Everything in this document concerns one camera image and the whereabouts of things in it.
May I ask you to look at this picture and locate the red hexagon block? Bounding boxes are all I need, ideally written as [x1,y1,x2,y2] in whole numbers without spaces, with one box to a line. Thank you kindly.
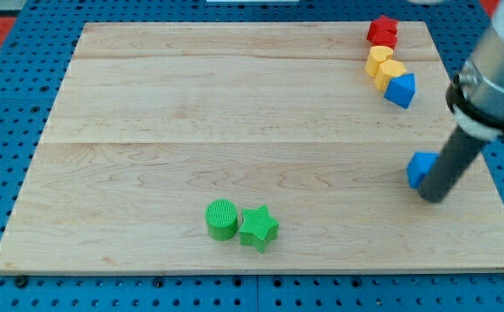
[370,31,398,49]

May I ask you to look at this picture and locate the green cylinder block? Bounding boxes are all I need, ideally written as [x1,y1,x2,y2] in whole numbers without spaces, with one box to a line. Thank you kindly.
[204,198,238,241]

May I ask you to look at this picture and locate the blue triangle block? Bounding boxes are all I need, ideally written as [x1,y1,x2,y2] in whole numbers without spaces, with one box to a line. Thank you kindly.
[384,73,416,109]

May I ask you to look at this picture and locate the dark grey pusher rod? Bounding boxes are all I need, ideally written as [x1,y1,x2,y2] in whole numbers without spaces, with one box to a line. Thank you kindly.
[417,126,487,203]

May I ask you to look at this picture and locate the red star block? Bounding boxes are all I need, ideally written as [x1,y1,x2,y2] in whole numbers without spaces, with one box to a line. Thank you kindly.
[366,15,399,43]

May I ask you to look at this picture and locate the green star block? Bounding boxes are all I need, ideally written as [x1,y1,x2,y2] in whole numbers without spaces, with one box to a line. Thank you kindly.
[239,205,279,253]

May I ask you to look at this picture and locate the wooden board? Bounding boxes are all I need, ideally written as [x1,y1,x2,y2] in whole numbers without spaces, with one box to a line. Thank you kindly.
[0,21,504,276]

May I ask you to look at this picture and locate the yellow heart block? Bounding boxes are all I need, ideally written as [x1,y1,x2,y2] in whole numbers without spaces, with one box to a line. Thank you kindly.
[364,45,394,77]

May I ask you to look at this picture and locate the blue cube block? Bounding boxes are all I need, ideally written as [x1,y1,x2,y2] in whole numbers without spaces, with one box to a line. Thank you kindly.
[406,152,438,189]

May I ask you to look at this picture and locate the yellow pentagon block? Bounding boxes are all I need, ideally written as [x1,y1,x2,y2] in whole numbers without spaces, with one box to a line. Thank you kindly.
[374,60,407,92]

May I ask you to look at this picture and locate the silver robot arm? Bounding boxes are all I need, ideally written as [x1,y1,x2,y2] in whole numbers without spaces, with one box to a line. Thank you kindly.
[447,0,504,141]

